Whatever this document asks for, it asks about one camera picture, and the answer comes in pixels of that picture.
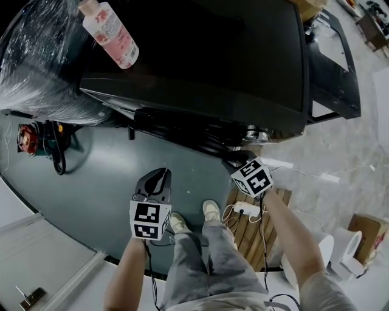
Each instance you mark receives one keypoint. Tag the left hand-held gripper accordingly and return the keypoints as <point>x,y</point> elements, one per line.
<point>146,218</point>

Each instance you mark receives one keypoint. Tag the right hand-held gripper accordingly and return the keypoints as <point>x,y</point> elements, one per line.
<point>255,179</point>

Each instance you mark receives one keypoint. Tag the person's left forearm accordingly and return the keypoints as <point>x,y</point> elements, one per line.
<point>127,273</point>

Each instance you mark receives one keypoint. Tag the person's right forearm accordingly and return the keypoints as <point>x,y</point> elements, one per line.
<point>288,231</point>

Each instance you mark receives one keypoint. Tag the white power strip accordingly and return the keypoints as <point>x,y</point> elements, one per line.
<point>246,209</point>

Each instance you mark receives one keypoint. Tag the person's left shoe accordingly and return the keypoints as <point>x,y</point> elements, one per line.
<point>179,223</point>

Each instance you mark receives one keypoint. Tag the person's shoe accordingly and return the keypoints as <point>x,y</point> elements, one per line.
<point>179,223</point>
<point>211,211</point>

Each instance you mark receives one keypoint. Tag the person's right shoe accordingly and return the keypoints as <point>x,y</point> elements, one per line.
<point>211,211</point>

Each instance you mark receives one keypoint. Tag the wooden slat board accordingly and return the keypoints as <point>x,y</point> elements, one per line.
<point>252,240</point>

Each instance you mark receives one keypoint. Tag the person's grey trousers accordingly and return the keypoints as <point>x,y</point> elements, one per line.
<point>197,267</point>

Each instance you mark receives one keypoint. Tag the white paper roll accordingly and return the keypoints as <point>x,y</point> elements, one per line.
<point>348,255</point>
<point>304,264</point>

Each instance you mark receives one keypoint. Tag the red print cardboard box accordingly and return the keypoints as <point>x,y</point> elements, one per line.
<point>369,237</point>

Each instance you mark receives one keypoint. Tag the person's grey shirt sleeve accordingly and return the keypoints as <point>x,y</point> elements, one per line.
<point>328,294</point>

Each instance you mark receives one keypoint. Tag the red green vacuum cleaner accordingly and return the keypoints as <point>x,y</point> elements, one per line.
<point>27,139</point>

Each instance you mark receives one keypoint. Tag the pink lotion bottle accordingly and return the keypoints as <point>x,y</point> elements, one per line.
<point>111,33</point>

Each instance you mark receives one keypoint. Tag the plastic-wrapped appliance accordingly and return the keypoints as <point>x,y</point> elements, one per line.
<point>33,76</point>

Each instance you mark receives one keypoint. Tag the plain cardboard box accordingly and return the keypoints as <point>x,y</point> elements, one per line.
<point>313,7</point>

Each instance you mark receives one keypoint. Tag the wooden cabinet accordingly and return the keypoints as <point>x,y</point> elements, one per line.
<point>375,28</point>

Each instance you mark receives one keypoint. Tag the black plastic frame panel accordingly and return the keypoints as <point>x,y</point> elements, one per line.
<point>343,91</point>

